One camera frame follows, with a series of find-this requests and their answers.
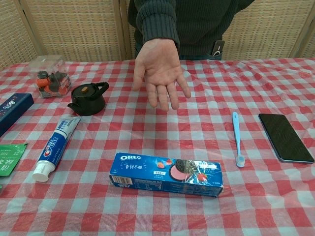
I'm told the person's bare open hand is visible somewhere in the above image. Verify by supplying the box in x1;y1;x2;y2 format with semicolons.
133;38;192;112

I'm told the person's dark sweater torso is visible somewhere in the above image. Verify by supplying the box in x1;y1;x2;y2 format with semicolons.
128;0;256;60

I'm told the blue Oreo box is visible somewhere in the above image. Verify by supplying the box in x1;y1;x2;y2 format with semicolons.
109;152;224;198

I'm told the dark blue long box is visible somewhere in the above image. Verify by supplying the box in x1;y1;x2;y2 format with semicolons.
0;93;34;137

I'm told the dark green knitted sweater sleeve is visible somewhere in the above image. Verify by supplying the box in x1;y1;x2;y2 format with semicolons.
136;0;182;49

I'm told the phone in trouser pocket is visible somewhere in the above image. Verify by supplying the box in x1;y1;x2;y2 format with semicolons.
212;40;225;57

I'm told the black teapot with lid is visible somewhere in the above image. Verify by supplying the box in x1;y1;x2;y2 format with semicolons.
67;82;110;116

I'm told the woven bamboo folding screen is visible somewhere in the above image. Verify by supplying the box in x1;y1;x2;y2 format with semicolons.
0;0;315;71

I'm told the clear bag of snacks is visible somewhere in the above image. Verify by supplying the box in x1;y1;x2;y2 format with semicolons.
29;55;73;99

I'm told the light blue toothbrush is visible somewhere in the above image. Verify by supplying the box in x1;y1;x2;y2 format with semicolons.
232;112;246;168

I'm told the white blue toothpaste tube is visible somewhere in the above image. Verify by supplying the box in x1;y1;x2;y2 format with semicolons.
32;117;82;182

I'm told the red white checkered tablecloth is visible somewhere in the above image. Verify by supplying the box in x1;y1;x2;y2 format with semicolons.
0;58;315;236

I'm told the black smartphone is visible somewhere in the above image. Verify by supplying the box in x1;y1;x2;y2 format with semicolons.
258;113;315;164

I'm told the green snack packet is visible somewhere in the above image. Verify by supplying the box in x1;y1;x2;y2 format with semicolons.
0;143;29;177

